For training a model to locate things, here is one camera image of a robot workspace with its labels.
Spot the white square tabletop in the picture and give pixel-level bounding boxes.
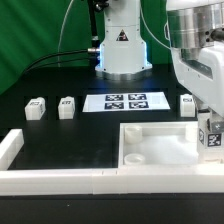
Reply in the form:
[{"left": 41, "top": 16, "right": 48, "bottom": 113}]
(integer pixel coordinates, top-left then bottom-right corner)
[{"left": 117, "top": 120, "right": 224, "bottom": 169}]

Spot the AprilTag marker sheet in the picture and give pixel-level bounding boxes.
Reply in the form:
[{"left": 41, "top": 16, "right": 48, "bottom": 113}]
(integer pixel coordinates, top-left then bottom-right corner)
[{"left": 83, "top": 92, "right": 170, "bottom": 112}]

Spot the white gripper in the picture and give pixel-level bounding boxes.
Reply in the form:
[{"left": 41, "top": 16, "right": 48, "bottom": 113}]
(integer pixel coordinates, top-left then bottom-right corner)
[{"left": 171, "top": 45, "right": 224, "bottom": 133}]

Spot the grey cable right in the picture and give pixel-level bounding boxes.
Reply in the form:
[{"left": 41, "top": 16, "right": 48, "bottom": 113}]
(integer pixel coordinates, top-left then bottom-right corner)
[{"left": 139, "top": 0, "right": 172, "bottom": 51}]

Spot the green backdrop curtain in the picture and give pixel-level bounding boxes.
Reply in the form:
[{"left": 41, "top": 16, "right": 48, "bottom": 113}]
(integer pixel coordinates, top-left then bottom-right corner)
[{"left": 0, "top": 0, "right": 171, "bottom": 94}]

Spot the grey cable left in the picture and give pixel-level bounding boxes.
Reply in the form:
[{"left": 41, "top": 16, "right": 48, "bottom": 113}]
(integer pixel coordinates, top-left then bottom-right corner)
[{"left": 57, "top": 0, "right": 76, "bottom": 68}]

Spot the black cable upper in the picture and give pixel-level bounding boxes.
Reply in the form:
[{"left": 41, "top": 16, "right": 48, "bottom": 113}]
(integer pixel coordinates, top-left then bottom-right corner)
[{"left": 23, "top": 47, "right": 102, "bottom": 73}]

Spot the grey cable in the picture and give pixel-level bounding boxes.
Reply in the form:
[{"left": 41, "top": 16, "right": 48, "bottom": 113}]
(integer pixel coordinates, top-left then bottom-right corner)
[
  {"left": 57, "top": 0, "right": 76, "bottom": 68},
  {"left": 139, "top": 0, "right": 172, "bottom": 51}
]

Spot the white U-shaped obstacle fence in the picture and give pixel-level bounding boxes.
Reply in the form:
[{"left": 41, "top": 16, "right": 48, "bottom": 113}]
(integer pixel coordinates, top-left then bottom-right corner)
[{"left": 0, "top": 129, "right": 224, "bottom": 196}]

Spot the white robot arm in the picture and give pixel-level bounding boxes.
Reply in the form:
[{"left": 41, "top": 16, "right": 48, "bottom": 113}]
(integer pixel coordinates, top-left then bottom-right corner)
[{"left": 93, "top": 0, "right": 224, "bottom": 133}]

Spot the black cable lower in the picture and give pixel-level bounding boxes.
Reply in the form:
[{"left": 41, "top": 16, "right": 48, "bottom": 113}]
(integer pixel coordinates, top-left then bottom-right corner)
[{"left": 31, "top": 56, "right": 101, "bottom": 70}]

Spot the black cable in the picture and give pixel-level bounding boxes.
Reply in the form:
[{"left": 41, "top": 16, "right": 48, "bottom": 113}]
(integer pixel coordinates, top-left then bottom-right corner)
[
  {"left": 31, "top": 56, "right": 101, "bottom": 70},
  {"left": 23, "top": 47, "right": 102, "bottom": 73}
]

